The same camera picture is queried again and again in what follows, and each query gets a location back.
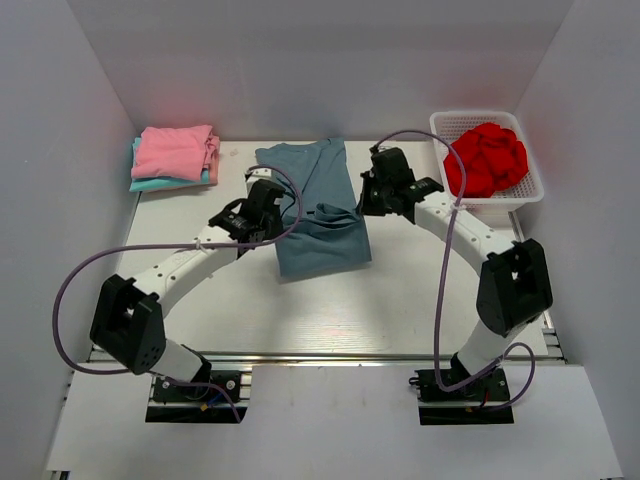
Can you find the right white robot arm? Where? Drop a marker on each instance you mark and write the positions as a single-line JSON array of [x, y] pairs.
[[514, 288]]

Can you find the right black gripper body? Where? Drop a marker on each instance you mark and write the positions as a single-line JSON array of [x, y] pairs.
[[380, 204]]

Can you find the folded teal t-shirt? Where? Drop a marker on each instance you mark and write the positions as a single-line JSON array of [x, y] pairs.
[[161, 183]]

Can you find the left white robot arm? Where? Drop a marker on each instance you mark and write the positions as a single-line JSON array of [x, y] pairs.
[[129, 319]]

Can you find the crumpled red t-shirt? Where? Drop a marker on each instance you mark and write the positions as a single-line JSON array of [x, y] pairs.
[[494, 159]]

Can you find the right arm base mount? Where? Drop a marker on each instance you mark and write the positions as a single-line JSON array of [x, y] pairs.
[[476, 404]]

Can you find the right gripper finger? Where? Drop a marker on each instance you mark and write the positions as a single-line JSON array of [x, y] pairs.
[[368, 183], [363, 206]]

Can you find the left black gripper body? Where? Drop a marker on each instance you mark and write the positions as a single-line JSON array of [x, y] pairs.
[[273, 226]]

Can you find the blue-grey t-shirt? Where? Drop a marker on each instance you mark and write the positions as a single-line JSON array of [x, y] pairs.
[[331, 235]]

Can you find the aluminium rail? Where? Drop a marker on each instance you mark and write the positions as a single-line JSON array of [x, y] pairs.
[[318, 356]]

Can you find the white plastic basket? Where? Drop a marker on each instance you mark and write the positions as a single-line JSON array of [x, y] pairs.
[[450, 125]]

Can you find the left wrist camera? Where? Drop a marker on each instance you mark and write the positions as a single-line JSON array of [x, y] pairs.
[[253, 176]]

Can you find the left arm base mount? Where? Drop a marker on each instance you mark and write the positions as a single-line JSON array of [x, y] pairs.
[[227, 403]]

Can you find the folded peach t-shirt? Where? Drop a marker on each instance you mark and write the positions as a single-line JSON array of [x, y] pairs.
[[214, 167]]

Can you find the folded pink t-shirt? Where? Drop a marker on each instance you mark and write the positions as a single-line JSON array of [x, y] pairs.
[[181, 153]]

